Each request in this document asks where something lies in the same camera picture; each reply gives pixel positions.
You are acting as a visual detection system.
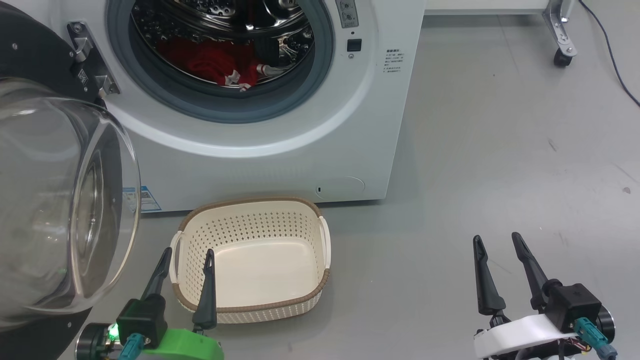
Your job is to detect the metal stand leg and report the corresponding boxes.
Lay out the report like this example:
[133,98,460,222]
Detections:
[542,0,578,57]

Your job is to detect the metal door hinge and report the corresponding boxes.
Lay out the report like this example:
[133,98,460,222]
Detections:
[67,21,121,98]

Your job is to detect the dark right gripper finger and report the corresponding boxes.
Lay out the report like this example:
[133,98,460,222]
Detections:
[472,235,507,316]
[511,232,551,312]

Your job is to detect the thin dark floor cable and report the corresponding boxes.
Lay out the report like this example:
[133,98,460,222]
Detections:
[579,0,640,107]

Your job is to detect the cream perforated basket brown rim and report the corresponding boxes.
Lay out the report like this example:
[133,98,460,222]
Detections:
[169,196,332,324]

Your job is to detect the oval white filter cover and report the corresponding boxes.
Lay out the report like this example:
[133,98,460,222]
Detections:
[315,176,366,199]

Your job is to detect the stainless steel drum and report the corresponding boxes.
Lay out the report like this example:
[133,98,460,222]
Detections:
[131,0,316,90]

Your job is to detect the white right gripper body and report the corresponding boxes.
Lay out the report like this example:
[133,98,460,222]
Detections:
[473,305,617,360]

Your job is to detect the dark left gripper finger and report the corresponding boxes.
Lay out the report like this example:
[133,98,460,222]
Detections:
[192,248,218,332]
[141,247,173,301]

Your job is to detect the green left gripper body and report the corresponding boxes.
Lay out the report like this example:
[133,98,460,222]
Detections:
[75,322,224,360]

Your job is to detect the teal plug camera cable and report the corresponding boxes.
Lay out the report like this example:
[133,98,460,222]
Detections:
[117,333,146,360]
[574,317,618,360]

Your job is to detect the teal plug left camera cable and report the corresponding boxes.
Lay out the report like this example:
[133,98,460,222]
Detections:
[117,333,146,360]

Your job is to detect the grey rubber door seal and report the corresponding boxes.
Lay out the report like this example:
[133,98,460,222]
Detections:
[106,0,335,124]

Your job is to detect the teal plug right camera cable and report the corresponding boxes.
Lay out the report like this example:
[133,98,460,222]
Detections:
[574,317,618,360]

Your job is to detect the blue energy label sticker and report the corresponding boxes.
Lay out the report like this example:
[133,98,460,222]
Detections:
[123,186,162,214]

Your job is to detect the white front-load washing machine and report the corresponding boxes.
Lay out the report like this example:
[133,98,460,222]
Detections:
[0,0,426,213]

